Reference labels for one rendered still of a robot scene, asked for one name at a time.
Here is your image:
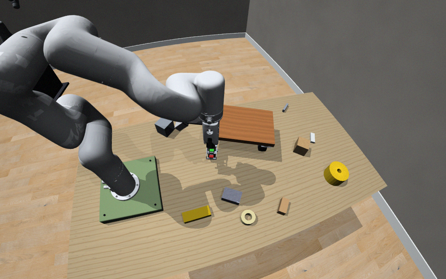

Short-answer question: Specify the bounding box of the cream ring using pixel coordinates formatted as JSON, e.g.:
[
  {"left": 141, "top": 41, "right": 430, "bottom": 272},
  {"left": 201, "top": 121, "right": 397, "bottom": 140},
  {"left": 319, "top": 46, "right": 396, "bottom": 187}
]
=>
[{"left": 240, "top": 210, "right": 256, "bottom": 226}]

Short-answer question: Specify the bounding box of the yellow flat bar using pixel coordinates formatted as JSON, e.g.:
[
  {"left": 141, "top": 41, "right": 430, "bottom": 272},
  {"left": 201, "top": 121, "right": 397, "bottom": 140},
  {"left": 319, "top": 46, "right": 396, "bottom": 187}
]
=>
[{"left": 182, "top": 205, "right": 211, "bottom": 224}]

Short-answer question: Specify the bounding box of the tan cardboard box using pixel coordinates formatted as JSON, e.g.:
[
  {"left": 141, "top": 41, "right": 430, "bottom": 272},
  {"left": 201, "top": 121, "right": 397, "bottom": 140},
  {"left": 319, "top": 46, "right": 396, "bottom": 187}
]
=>
[{"left": 293, "top": 136, "right": 310, "bottom": 156}]

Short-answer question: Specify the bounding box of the yellow cylinder with center hole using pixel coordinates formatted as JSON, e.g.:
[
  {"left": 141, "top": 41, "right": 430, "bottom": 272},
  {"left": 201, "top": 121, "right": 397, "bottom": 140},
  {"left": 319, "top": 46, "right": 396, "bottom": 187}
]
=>
[{"left": 324, "top": 161, "right": 349, "bottom": 186}]

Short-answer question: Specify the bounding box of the tan wooden block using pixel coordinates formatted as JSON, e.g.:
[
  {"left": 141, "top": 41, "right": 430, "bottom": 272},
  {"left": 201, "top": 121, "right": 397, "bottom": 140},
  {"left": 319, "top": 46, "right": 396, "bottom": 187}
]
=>
[{"left": 277, "top": 197, "right": 289, "bottom": 215}]

